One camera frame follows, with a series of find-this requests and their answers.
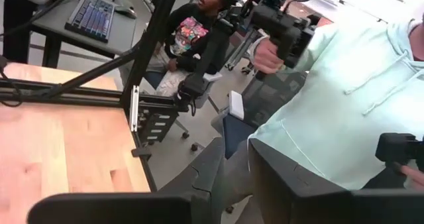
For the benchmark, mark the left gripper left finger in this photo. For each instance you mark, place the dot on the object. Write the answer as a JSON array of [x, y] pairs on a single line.
[[116, 209]]

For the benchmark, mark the dark grey desk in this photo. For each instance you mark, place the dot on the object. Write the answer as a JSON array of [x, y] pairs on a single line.
[[49, 22]]

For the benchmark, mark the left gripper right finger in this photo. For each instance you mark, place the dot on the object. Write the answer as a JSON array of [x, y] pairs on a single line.
[[298, 201]]

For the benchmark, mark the backlit computer keyboard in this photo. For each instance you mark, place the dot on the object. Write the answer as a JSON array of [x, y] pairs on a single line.
[[89, 17]]

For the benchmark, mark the black table edge clip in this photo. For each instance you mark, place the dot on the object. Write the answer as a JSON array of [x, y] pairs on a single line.
[[140, 152]]

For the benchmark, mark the black aluminium table frame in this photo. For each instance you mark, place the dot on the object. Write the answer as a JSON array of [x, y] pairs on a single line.
[[150, 35]]

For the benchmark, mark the person's hand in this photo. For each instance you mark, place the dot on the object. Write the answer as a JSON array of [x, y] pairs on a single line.
[[414, 176], [268, 56]]

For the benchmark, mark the person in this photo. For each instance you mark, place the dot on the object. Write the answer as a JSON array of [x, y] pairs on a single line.
[[348, 101], [192, 35]]

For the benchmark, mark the blue seat office chair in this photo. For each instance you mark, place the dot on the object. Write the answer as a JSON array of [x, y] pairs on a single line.
[[236, 134], [154, 79]]

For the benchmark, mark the grey computer mouse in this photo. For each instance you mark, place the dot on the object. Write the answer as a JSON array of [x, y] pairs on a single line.
[[126, 12]]

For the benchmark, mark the white metal bracket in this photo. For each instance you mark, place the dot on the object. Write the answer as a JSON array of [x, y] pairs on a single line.
[[134, 108]]

